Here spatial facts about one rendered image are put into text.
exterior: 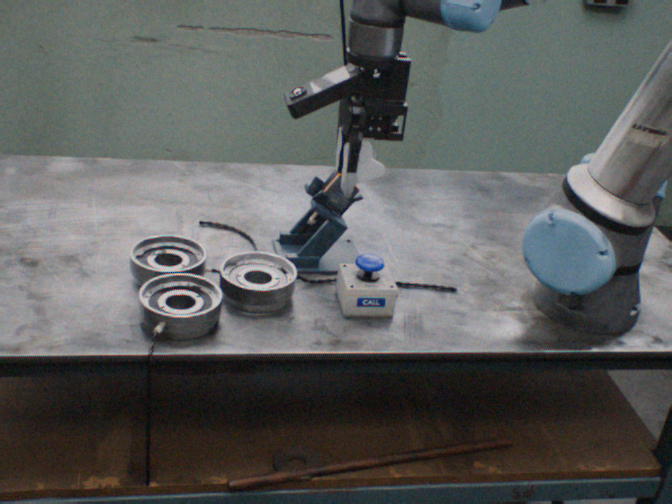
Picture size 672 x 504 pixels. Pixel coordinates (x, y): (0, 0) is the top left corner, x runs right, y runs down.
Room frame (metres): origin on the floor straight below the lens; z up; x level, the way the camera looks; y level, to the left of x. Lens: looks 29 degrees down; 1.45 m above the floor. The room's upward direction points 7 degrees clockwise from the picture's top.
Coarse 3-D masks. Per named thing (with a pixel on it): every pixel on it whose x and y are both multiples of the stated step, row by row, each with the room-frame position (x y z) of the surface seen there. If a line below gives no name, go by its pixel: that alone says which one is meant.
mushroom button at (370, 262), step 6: (360, 258) 1.06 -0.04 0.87; (366, 258) 1.06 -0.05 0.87; (372, 258) 1.06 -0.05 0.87; (378, 258) 1.06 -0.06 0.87; (360, 264) 1.05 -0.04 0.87; (366, 264) 1.04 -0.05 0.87; (372, 264) 1.04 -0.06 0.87; (378, 264) 1.05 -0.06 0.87; (384, 264) 1.06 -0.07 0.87; (366, 270) 1.04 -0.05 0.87; (372, 270) 1.04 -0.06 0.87; (378, 270) 1.04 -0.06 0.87
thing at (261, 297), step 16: (240, 256) 1.09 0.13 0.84; (256, 256) 1.10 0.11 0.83; (272, 256) 1.09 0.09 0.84; (224, 272) 1.05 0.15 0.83; (240, 272) 1.05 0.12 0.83; (256, 272) 1.07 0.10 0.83; (272, 272) 1.06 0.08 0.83; (288, 272) 1.07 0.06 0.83; (224, 288) 1.01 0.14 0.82; (240, 288) 1.00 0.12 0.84; (256, 288) 1.01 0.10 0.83; (272, 288) 1.00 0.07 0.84; (288, 288) 1.02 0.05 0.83; (240, 304) 1.00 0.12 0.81; (256, 304) 1.00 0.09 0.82; (272, 304) 1.00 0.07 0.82
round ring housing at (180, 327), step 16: (144, 288) 0.97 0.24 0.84; (160, 288) 0.99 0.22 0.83; (208, 288) 1.00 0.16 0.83; (144, 304) 0.93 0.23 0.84; (160, 304) 0.95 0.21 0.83; (176, 304) 0.98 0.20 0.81; (192, 304) 0.98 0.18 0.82; (144, 320) 0.93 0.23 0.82; (160, 320) 0.91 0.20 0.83; (176, 320) 0.91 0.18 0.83; (192, 320) 0.91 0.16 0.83; (208, 320) 0.93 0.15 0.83; (160, 336) 0.92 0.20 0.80; (176, 336) 0.92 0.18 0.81; (192, 336) 0.92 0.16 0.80
